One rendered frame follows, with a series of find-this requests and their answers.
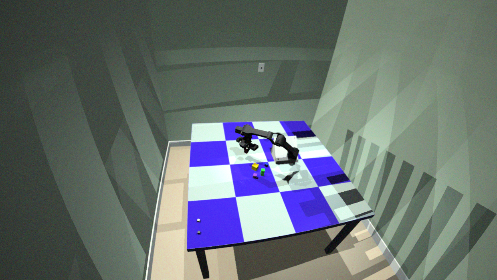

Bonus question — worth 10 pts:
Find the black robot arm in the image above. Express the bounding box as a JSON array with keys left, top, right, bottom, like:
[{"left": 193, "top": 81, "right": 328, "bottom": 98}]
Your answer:
[{"left": 235, "top": 124, "right": 299, "bottom": 160}]

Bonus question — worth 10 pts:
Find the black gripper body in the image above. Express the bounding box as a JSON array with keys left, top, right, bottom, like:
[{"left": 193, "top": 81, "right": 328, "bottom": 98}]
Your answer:
[{"left": 236, "top": 136, "right": 259, "bottom": 151}]

